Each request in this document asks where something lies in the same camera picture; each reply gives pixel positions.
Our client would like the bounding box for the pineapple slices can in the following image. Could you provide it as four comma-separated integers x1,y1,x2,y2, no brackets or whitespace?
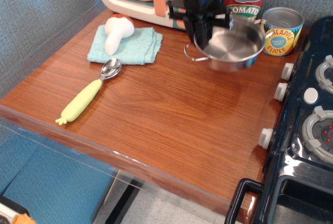
261,7,304,57

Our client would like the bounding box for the black toy stove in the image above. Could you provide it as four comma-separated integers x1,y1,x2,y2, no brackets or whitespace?
225,16,332,223

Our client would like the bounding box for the orange object at corner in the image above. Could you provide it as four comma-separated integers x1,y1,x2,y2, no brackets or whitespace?
12,214,36,224

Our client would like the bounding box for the stainless steel pot with handles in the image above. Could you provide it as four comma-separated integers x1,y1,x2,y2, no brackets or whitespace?
184,17,273,72

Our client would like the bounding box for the light blue folded cloth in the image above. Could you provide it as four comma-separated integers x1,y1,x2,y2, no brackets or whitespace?
87,25,163,65

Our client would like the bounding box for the white plush mushroom toy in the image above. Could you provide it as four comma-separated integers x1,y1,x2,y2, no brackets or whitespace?
105,14,135,56

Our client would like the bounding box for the spoon with yellow-green handle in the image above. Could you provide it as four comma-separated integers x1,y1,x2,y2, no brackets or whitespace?
55,58,122,125

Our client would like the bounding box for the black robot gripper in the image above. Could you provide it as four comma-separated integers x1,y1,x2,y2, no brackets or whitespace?
166,0,226,48

